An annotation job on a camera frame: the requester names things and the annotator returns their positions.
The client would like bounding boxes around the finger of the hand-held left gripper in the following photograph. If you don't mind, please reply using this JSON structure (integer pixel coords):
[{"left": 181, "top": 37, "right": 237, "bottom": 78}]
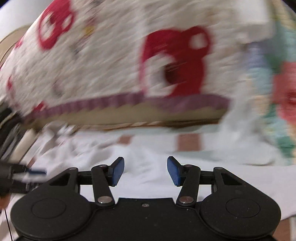
[{"left": 13, "top": 170, "right": 48, "bottom": 183}]

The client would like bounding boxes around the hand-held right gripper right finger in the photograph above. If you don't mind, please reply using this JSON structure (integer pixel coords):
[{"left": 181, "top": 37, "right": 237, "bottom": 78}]
[{"left": 167, "top": 156, "right": 244, "bottom": 207}]

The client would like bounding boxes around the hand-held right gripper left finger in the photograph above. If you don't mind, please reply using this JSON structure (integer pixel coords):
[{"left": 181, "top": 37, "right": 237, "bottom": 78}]
[{"left": 48, "top": 157, "right": 125, "bottom": 207}]

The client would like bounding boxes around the white t-shirt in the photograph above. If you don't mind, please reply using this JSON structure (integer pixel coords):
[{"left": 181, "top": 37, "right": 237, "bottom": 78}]
[{"left": 25, "top": 125, "right": 296, "bottom": 220}]

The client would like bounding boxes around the checkered floor mat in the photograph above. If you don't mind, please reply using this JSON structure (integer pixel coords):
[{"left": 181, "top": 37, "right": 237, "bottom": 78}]
[{"left": 21, "top": 127, "right": 296, "bottom": 241}]

